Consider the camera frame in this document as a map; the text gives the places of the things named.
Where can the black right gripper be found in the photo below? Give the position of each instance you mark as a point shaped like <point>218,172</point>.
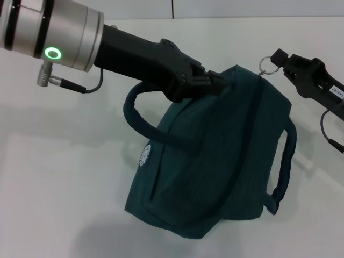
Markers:
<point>322,86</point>

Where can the dark teal fabric lunch bag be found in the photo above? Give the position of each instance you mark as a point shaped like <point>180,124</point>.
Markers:
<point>209,161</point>

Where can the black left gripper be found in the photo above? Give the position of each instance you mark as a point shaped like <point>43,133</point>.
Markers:
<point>145,64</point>

